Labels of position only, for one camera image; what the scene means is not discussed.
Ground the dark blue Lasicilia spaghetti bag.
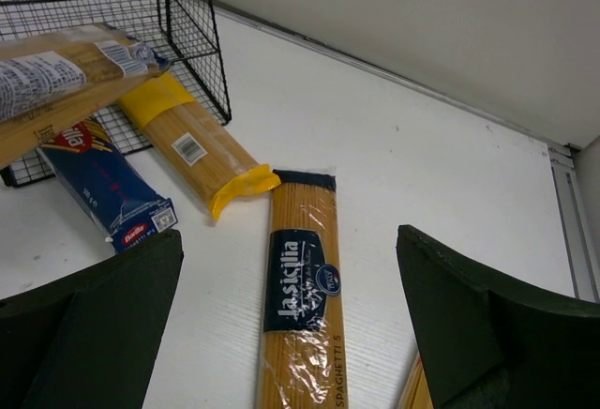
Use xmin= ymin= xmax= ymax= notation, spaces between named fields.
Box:
xmin=256 ymin=170 xmax=349 ymax=408

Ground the yellow spaghetti bag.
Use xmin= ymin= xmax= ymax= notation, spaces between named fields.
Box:
xmin=118 ymin=72 xmax=280 ymax=220

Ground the black wire shelf rack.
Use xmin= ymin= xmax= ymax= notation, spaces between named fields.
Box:
xmin=0 ymin=0 xmax=233 ymax=189

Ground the blue star spaghetti bag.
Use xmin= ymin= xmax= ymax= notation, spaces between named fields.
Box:
xmin=1 ymin=23 xmax=171 ymax=166

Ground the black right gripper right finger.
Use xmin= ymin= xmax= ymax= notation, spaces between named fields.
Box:
xmin=397 ymin=225 xmax=599 ymax=408

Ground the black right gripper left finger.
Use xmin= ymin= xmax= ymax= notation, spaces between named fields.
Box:
xmin=1 ymin=229 xmax=184 ymax=408

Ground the red spaghetti bag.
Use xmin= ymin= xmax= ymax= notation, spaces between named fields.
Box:
xmin=397 ymin=353 xmax=433 ymax=409

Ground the aluminium rail on right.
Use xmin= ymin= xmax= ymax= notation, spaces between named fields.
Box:
xmin=548 ymin=146 xmax=599 ymax=303

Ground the blue Barilla spaghetti box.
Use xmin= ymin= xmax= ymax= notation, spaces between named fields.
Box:
xmin=37 ymin=117 xmax=178 ymax=253

